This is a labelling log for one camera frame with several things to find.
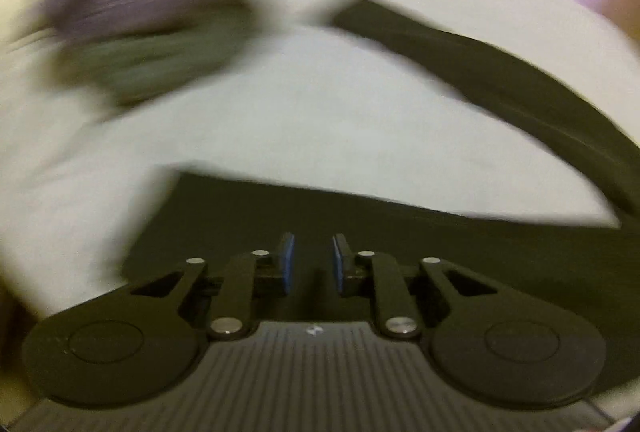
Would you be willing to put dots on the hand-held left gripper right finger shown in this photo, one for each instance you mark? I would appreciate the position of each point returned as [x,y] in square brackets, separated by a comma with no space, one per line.
[341,267]

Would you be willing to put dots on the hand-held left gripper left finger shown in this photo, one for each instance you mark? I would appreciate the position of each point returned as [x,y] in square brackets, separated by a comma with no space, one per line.
[286,267]

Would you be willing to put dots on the black pants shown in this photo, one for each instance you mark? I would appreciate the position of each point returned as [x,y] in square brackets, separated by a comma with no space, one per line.
[475,242]

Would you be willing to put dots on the bed with grey striped bedspread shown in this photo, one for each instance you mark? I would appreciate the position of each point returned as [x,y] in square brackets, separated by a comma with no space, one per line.
[300,122]

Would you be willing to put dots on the grey checked garment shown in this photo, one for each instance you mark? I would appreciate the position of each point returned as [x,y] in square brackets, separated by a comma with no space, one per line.
[150,72]

